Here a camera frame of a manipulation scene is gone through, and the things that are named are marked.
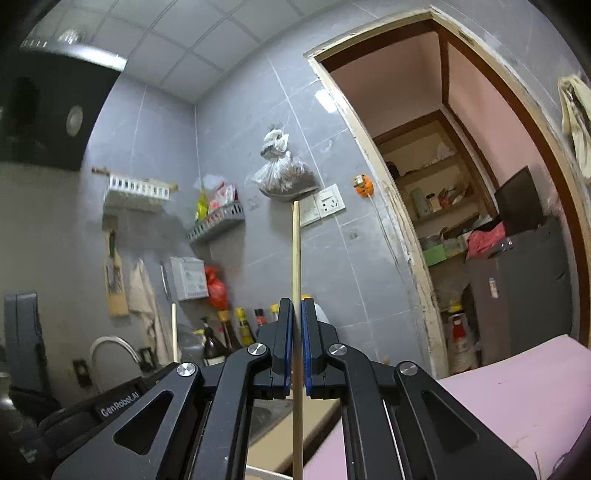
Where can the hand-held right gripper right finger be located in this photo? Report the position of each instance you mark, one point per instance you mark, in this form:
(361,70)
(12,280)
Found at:
(308,355)

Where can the brown pump bottle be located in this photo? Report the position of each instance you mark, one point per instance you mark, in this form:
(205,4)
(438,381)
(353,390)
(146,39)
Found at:
(213,346)

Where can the orange wall hook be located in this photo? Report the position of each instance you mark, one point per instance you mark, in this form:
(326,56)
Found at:
(363,184)

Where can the dark grey panel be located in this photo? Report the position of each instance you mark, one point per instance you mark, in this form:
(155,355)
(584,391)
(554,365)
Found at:
(25,341)

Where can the dark bottle with red label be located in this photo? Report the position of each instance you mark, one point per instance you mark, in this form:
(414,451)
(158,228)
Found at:
(261,321)

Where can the wooden door frame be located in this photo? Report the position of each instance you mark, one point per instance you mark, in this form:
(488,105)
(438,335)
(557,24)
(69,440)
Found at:
(422,295)

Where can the stainless steel sink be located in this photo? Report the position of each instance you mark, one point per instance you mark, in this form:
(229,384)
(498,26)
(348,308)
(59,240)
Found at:
(270,417)

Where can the plastic bag of dried goods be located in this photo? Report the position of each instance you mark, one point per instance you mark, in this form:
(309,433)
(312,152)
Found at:
(284,177)

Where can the pale rubber glove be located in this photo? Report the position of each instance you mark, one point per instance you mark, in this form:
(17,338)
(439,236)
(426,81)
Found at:
(575,138)

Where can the white wall switch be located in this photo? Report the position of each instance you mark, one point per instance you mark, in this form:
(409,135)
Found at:
(309,211)

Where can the grey wall shelf basket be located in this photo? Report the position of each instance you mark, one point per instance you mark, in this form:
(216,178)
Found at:
(214,224)

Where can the white plastic wall box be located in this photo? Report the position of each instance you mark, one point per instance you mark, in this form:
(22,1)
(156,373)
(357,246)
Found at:
(189,279)

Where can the red plastic bag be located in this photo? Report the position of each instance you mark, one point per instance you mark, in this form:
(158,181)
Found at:
(217,290)

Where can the large dark sauce bottle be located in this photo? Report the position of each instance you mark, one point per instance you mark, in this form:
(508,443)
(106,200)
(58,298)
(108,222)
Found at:
(225,327)

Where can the red label oil bottle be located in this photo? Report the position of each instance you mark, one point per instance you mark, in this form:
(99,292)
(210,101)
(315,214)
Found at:
(461,341)

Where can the yellow green snack packet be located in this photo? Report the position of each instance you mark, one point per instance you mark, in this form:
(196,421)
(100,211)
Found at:
(202,205)

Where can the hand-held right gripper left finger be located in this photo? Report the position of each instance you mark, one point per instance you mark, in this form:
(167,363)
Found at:
(288,355)

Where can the black range hood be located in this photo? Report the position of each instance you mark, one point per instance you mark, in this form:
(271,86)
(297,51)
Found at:
(41,120)

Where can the slim dark sauce bottle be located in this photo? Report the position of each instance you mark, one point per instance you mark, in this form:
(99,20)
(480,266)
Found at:
(244,325)

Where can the beige hanging towel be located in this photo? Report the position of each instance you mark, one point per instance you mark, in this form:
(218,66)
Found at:
(141,295)

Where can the clear bottle with yellow cap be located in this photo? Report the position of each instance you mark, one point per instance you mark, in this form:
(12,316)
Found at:
(275,313)

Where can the grey refrigerator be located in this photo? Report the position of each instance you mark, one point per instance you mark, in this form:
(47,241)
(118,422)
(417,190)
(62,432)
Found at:
(521,295)

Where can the wooden knife holder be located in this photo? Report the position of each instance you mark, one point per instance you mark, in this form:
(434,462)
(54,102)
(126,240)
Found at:
(117,286)

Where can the thin wooden chopstick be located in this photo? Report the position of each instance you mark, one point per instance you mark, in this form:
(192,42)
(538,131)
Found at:
(296,258)

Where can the white slotted wall rack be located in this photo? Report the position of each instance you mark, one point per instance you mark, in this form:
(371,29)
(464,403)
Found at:
(138,190)

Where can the red white snack packet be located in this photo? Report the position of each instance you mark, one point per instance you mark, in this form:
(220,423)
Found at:
(223,196)

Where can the chrome sink faucet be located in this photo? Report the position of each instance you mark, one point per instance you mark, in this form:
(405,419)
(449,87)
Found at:
(111,344)

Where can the wooden shelf unit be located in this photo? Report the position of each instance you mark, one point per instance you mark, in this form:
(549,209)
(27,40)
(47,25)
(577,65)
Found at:
(457,219)

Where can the pink cloth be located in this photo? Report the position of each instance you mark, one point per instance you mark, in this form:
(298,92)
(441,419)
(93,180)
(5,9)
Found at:
(485,240)

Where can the pink floral tablecloth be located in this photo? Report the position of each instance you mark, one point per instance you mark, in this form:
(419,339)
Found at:
(485,406)

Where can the black flat panel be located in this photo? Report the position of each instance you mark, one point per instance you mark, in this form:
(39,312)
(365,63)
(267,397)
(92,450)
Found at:
(519,201)

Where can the white wall socket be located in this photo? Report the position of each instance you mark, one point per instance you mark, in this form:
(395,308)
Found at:
(330,199)

